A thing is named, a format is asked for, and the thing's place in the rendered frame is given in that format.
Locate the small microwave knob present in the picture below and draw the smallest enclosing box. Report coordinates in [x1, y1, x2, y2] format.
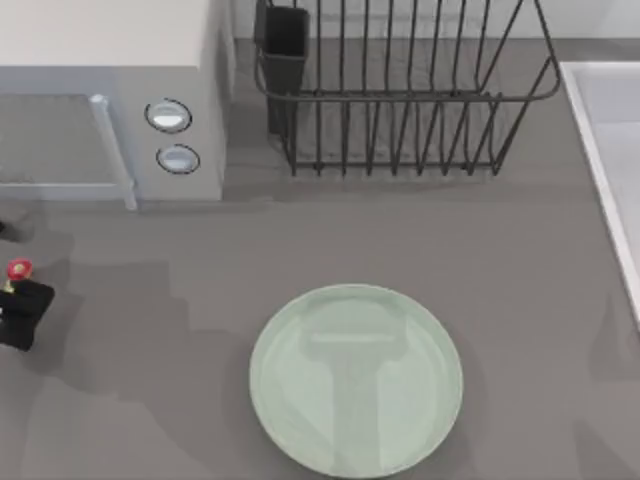
[155, 143, 202, 176]

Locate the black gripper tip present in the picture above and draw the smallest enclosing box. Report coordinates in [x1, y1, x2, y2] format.
[0, 279, 56, 353]

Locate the pale green plate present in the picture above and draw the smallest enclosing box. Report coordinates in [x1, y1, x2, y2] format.
[248, 283, 465, 480]

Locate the dark wire dish rack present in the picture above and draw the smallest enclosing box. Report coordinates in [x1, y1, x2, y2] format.
[253, 0, 561, 178]

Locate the microwave door handle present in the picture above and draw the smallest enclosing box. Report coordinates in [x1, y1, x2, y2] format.
[88, 93, 139, 212]

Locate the large microwave knob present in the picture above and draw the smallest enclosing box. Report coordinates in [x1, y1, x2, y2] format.
[143, 97, 194, 135]

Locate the pale microwave oven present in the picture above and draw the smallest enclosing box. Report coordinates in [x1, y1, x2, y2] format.
[0, 0, 237, 212]

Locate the red and green knob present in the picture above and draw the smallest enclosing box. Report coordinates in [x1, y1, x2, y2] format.
[3, 257, 35, 293]

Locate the black cutlery holder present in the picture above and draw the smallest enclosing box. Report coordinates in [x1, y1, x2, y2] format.
[253, 0, 311, 135]

